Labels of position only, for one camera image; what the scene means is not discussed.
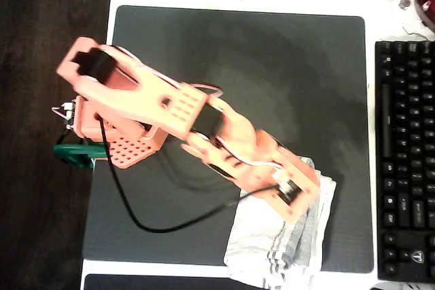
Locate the black keyboard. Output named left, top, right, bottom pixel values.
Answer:
left=375, top=40, right=435, bottom=284

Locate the black flat pad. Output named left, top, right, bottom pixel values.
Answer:
left=84, top=273, right=252, bottom=290

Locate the dark grey desk mat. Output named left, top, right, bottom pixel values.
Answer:
left=82, top=5, right=375, bottom=274

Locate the black camera cable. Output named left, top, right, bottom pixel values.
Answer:
left=96, top=115, right=283, bottom=234

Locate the white striped towel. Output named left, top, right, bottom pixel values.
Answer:
left=223, top=156, right=337, bottom=290

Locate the green table clamp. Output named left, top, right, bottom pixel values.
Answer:
left=53, top=141, right=110, bottom=170

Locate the orange square camera mount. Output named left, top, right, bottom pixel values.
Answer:
left=268, top=156, right=322, bottom=223

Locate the small controller board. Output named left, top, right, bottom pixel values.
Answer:
left=52, top=99, right=77, bottom=131

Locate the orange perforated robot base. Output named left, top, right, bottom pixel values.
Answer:
left=73, top=96, right=167, bottom=170

